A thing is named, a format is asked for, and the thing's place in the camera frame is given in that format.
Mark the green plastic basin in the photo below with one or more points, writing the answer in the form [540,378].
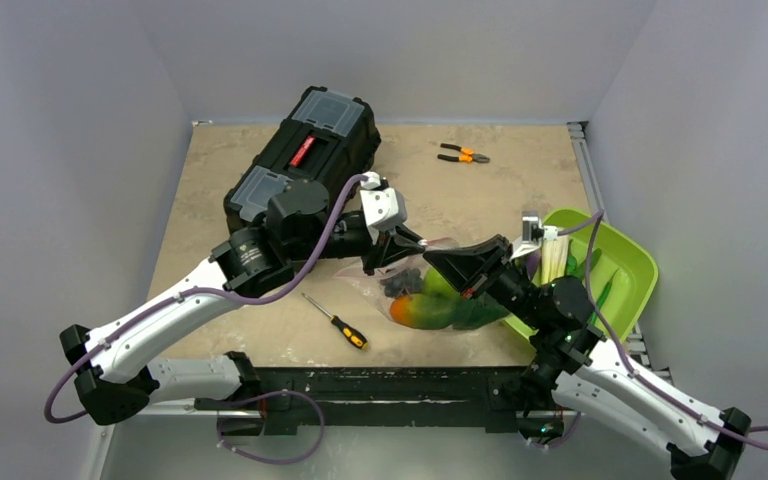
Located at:
[636,278]

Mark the green cucumber toy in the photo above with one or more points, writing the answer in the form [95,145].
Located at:
[578,268]

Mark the green bok choy toy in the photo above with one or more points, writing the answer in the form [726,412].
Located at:
[476,313]

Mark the green apple toy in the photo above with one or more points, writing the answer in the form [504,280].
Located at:
[434,284]

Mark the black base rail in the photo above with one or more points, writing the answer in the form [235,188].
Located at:
[279,400]

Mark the black toolbox red handle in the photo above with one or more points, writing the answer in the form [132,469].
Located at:
[328,137]

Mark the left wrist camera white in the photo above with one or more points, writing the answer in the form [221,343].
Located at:
[383,206]

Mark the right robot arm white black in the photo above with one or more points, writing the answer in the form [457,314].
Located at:
[577,365]

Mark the green chili pepper toy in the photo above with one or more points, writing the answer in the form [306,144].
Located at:
[602,298]

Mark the black grapes toy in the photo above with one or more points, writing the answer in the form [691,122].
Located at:
[406,282]

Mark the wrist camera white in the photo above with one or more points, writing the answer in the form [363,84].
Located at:
[383,206]
[533,234]

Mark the yellow black screwdriver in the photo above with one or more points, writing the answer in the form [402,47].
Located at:
[350,333]

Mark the orange black pliers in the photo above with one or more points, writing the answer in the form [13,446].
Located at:
[461,155]

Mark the orange mango toy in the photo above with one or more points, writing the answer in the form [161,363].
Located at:
[422,312]

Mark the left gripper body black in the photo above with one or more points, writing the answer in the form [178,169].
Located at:
[347,241]

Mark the clear zip top bag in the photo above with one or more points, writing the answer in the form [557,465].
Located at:
[368,285]

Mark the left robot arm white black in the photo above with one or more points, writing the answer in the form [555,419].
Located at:
[118,369]

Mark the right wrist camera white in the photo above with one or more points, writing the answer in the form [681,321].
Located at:
[533,234]

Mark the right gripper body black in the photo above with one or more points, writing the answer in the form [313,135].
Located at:
[490,266]

